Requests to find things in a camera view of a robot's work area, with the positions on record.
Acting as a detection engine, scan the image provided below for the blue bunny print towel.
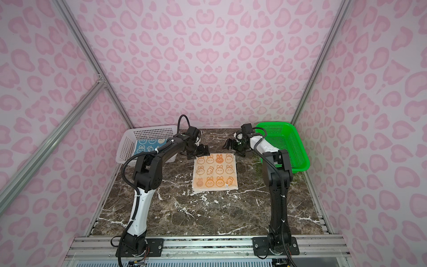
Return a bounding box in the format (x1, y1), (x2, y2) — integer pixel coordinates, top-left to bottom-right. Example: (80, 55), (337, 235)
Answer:
(133, 139), (167, 155)

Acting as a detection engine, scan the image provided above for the orange patterned towel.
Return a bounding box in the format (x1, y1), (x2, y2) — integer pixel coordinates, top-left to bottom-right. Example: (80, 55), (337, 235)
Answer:
(192, 154), (239, 192)

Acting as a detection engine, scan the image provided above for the right corner aluminium post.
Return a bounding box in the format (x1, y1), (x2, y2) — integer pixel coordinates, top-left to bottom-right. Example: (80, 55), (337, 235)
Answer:
(291, 0), (354, 126)

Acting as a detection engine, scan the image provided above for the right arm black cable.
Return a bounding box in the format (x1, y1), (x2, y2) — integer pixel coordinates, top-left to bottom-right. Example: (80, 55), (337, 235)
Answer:
(251, 126), (299, 267)

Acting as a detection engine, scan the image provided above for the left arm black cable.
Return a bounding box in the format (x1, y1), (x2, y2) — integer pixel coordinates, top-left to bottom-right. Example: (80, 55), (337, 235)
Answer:
(117, 114), (191, 267)

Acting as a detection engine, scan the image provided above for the white perforated plastic basket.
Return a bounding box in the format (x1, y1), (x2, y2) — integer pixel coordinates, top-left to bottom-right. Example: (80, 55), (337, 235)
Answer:
(116, 125), (177, 164)

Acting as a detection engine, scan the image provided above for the corner aluminium post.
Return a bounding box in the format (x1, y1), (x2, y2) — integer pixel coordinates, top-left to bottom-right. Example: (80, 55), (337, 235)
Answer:
(53, 0), (135, 129)
(291, 0), (354, 126)

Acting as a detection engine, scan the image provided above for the green plastic basket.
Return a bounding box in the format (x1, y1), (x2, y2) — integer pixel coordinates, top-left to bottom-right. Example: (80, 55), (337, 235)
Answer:
(256, 122), (310, 173)

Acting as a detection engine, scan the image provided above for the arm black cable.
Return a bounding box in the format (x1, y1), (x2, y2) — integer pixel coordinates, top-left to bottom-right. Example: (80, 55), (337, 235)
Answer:
(251, 126), (299, 267)
(117, 114), (191, 267)

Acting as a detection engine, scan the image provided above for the left corner aluminium post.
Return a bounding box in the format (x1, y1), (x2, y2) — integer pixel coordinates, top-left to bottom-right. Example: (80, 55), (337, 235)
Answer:
(53, 0), (135, 129)

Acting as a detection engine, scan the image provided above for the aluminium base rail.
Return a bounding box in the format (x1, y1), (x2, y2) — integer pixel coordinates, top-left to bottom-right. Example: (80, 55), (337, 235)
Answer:
(63, 234), (354, 267)

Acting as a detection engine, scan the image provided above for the left diagonal aluminium strut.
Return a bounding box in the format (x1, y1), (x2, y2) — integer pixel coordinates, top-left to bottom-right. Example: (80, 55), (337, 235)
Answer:
(1, 79), (105, 214)

